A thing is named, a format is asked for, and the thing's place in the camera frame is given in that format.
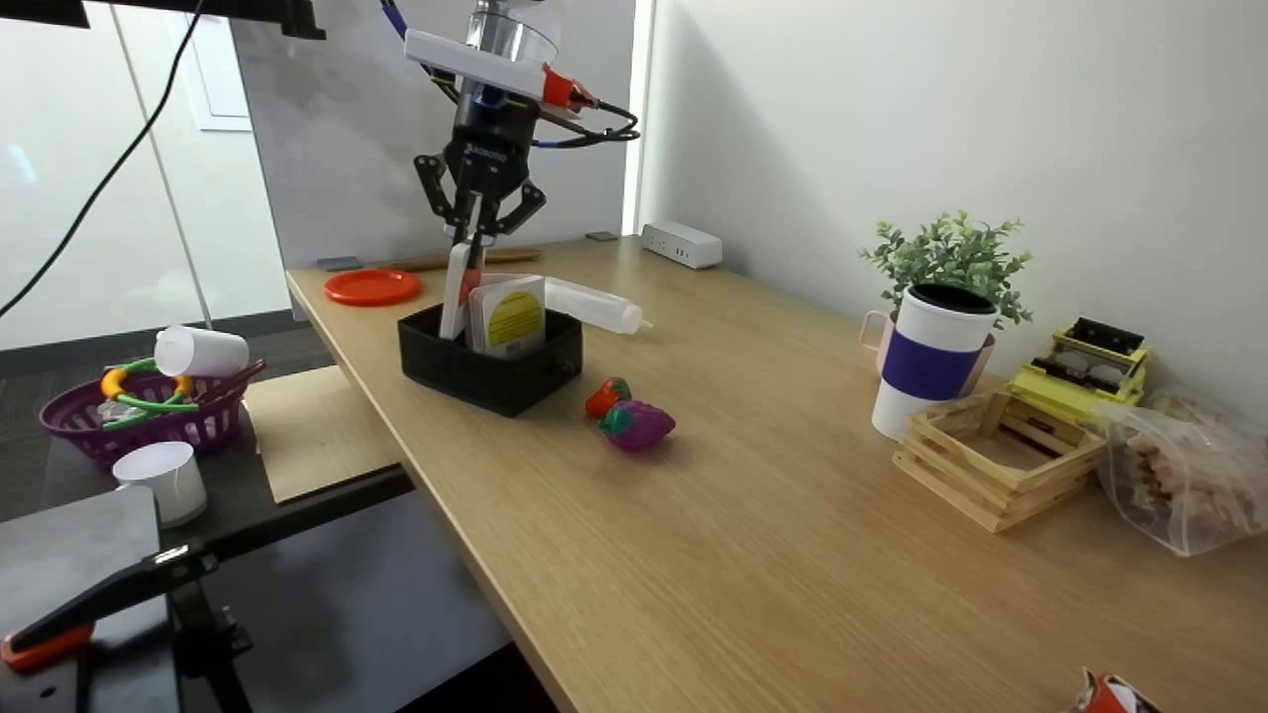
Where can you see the translucent squeeze bottle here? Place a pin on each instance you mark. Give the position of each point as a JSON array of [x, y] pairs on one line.
[[598, 307]]

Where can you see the purple toy eggplant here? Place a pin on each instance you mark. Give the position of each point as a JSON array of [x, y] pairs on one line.
[[639, 425]]

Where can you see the black box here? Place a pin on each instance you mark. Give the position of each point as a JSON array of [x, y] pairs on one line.
[[490, 377]]

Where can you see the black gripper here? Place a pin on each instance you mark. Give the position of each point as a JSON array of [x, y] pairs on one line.
[[495, 141]]

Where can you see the grey flat sheet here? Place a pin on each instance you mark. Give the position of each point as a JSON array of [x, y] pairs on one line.
[[71, 556]]

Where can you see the red toy strawberry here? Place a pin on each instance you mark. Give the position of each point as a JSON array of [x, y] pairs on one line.
[[605, 399]]

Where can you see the yellow toy machine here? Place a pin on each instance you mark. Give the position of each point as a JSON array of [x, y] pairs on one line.
[[1087, 371]]

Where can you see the black tripod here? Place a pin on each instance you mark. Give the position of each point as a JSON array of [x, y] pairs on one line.
[[201, 647]]

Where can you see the stacked wooden crates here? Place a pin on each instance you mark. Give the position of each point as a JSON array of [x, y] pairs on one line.
[[994, 455]]

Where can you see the white power strip box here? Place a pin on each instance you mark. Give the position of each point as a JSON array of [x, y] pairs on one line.
[[684, 241]]

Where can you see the black overhead mount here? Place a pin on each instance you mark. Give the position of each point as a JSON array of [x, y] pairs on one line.
[[264, 14]]

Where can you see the purple plastic basket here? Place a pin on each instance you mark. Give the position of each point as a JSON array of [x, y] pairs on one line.
[[145, 425]]

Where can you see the black clamp with orange tip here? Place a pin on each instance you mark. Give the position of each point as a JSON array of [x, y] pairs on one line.
[[171, 565]]

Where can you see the white book with yellow circle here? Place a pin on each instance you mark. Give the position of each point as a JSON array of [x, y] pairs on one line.
[[508, 317]]

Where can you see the red snack packet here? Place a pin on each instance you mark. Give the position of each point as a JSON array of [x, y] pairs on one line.
[[1109, 694]]

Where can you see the black side table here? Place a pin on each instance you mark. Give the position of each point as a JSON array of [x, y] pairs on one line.
[[237, 482]]

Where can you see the white paper cup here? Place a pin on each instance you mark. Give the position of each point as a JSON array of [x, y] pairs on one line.
[[164, 475], [201, 350]]

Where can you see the clear bag of wooden pieces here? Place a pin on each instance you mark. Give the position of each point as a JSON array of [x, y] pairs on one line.
[[1182, 475]]

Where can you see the brown cardboard sheet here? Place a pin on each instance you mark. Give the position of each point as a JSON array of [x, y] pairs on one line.
[[317, 430]]

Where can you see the green plant in pink pot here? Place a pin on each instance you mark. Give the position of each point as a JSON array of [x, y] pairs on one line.
[[949, 264]]

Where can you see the orange round plate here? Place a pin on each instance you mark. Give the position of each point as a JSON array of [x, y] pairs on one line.
[[372, 286]]

